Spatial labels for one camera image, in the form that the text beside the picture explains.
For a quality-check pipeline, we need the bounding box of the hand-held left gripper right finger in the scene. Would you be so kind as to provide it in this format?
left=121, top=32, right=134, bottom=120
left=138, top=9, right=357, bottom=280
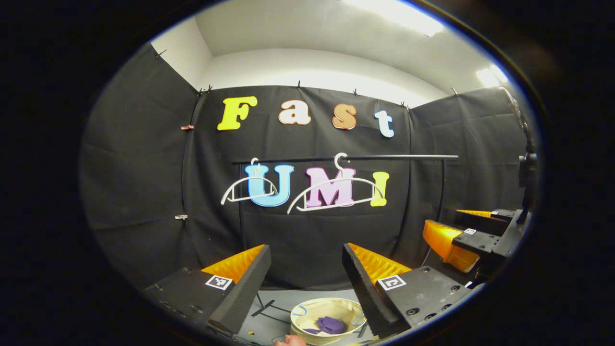
left=342, top=243, right=474, bottom=339

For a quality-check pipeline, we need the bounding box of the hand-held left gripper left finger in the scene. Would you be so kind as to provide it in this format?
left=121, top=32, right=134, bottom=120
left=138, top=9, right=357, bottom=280
left=143, top=244, right=272, bottom=336

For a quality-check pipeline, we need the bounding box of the purple jacket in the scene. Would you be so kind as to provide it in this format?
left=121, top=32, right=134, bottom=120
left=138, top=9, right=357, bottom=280
left=304, top=316, right=347, bottom=335

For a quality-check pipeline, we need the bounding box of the cream laundry hamper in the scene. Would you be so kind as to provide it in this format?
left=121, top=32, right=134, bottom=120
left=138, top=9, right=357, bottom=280
left=290, top=297, right=368, bottom=346

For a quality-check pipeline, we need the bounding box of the black clothes rack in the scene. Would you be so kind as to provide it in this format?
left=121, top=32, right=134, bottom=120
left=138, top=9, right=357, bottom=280
left=232, top=154, right=459, bottom=338

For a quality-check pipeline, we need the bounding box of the white clothes hanger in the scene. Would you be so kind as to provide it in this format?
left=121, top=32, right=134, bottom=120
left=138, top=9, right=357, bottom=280
left=221, top=158, right=281, bottom=206
left=287, top=152, right=386, bottom=215

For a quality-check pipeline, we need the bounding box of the small ceiling light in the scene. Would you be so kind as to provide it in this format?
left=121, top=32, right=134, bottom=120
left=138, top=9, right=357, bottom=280
left=476, top=64, right=508, bottom=88

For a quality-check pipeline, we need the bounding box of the row of black cloth clips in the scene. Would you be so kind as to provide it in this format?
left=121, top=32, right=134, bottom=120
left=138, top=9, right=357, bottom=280
left=155, top=48, right=459, bottom=112

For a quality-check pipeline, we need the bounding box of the long ceiling light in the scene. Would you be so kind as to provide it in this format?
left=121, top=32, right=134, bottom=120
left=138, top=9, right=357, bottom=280
left=344, top=0, right=445, bottom=37

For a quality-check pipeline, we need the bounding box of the thin grey cable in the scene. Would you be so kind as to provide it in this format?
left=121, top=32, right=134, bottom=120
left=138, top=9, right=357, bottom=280
left=498, top=86, right=535, bottom=154

